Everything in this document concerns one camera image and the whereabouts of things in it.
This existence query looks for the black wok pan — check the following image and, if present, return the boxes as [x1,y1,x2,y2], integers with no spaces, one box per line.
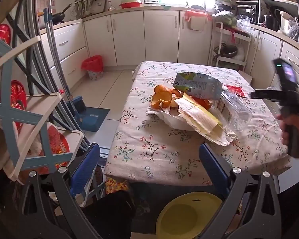
[52,3,73,25]

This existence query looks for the floral tablecloth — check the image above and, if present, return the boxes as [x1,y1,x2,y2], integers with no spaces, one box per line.
[105,62,291,186]

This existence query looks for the red lined waste basket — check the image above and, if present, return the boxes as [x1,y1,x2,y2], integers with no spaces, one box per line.
[81,55,104,80]

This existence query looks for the clear plastic bottle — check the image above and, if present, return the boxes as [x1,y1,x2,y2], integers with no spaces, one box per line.
[216,91,252,131]

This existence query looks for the red and white bowl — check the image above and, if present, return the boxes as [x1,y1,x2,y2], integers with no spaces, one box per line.
[120,0,142,9]

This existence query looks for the colourful left slipper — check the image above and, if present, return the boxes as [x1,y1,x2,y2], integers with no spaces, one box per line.
[105,177,130,195]

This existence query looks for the yellow plastic trash bin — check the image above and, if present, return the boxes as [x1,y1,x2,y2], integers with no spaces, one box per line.
[155,192,222,239]

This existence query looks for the milk carton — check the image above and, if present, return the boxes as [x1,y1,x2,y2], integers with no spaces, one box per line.
[173,72,223,100]

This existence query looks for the white kitchen cabinets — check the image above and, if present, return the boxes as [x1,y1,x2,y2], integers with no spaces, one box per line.
[54,8,299,88]

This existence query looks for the yellow paper wrapper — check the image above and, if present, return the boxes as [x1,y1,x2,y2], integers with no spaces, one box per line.
[175,93,237,146]

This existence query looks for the folding chair rack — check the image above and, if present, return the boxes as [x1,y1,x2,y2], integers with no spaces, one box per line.
[0,0,85,183]

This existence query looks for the blue dustpan with broom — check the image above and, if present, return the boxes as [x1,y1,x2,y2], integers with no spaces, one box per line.
[66,96,110,132]

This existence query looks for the black pot on trolley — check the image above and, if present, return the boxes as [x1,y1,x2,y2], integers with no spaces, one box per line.
[213,43,238,60]

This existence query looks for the white storage trolley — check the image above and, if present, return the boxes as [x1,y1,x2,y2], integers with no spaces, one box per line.
[208,22,252,71]

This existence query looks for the white paper napkin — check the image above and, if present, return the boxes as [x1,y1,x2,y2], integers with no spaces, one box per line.
[146,107,194,131]

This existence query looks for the orange peel piece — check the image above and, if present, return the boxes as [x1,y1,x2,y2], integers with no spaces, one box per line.
[192,97,212,110]
[150,85,183,110]

